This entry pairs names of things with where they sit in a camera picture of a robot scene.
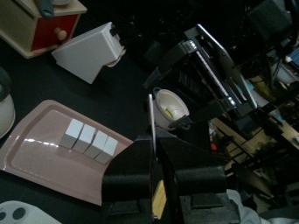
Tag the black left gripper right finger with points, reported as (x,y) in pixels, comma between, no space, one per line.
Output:
(194,172)

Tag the wooden background shelf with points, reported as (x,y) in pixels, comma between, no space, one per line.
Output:
(238,137)

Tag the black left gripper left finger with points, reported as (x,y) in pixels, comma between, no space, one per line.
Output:
(126,172)

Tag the white rectangular block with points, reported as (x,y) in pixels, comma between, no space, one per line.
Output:
(72,131)
(107,149)
(86,137)
(98,143)

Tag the white folded box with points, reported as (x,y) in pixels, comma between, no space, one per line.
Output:
(87,51)

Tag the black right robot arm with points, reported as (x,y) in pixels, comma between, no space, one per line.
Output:
(268,17)

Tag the wooden box with red drawer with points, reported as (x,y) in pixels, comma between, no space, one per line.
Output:
(23,26)

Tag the grey cloth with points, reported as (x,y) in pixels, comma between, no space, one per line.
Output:
(248,214)

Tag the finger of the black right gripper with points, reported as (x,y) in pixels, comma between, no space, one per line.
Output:
(171,62)
(206,112)

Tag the white toy with black holes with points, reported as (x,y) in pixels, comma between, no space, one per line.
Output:
(32,215)

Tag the pink plastic tray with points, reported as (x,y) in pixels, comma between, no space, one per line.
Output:
(43,169)

